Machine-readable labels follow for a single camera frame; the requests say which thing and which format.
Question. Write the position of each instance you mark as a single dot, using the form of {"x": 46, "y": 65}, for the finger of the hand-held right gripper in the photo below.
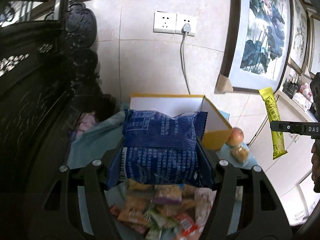
{"x": 295, "y": 128}

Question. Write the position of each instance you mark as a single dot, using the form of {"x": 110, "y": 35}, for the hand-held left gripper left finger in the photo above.
{"x": 106, "y": 160}

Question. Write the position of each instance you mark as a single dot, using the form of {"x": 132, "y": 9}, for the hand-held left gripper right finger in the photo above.
{"x": 210, "y": 160}

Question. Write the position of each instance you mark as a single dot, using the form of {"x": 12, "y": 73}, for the yellow cardboard box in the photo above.
{"x": 215, "y": 140}

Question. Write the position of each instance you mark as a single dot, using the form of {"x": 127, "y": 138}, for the yellow snack bar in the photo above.
{"x": 271, "y": 105}

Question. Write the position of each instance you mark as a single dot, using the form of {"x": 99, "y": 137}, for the blue snack packet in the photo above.
{"x": 160, "y": 150}

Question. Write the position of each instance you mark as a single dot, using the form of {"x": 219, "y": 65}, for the pile of assorted snack packets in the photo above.
{"x": 160, "y": 205}

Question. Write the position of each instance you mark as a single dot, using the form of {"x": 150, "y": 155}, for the person's right hand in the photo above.
{"x": 316, "y": 155}

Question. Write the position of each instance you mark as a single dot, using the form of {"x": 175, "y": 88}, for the white red packet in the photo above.
{"x": 303, "y": 97}

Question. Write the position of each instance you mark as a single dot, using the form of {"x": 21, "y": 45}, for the dark box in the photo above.
{"x": 291, "y": 87}

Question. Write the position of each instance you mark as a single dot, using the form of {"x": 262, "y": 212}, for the light blue printed tablecloth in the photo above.
{"x": 85, "y": 142}

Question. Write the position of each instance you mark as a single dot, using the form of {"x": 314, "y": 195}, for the wrapped bread bun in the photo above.
{"x": 240, "y": 153}

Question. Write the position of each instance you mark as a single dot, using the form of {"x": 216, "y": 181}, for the red apple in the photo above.
{"x": 235, "y": 136}

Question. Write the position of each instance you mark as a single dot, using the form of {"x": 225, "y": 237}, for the pink cloth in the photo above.
{"x": 86, "y": 125}

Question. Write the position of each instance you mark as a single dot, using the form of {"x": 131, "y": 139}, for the white cabinet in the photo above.
{"x": 287, "y": 180}

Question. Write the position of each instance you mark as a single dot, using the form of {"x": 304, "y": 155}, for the framed bird painting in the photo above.
{"x": 300, "y": 30}

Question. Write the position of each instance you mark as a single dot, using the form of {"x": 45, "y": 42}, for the framed lotus painting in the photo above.
{"x": 265, "y": 30}

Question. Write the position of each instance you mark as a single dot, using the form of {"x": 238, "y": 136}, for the cardboard corner protector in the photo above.
{"x": 225, "y": 83}

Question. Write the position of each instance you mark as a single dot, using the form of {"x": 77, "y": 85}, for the black carved wooden furniture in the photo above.
{"x": 37, "y": 92}

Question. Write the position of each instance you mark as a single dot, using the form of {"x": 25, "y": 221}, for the white plug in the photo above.
{"x": 186, "y": 28}

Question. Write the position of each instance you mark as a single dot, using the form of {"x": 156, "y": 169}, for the white wall socket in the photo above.
{"x": 165, "y": 22}
{"x": 186, "y": 18}

